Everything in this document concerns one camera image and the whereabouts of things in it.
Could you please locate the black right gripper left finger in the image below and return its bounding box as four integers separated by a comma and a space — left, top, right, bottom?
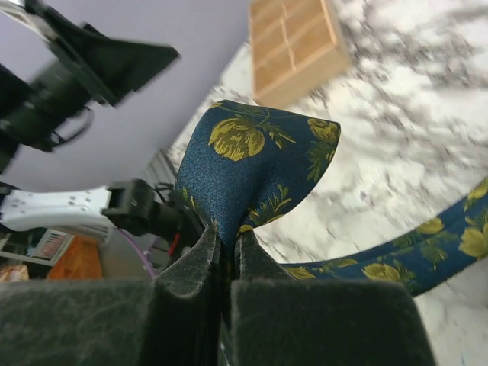
156, 226, 219, 297

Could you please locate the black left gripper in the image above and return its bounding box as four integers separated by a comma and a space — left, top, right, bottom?
1, 1, 180, 153

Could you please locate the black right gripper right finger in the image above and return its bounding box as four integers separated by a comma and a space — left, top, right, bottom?
238, 231, 293, 280

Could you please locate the blue yellow floral tie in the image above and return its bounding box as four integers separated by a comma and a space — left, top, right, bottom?
175, 100, 487, 296

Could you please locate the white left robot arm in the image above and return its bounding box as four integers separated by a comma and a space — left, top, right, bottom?
1, 1, 204, 261

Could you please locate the wooden compartment tray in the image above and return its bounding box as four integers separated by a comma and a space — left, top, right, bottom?
249, 0, 352, 109

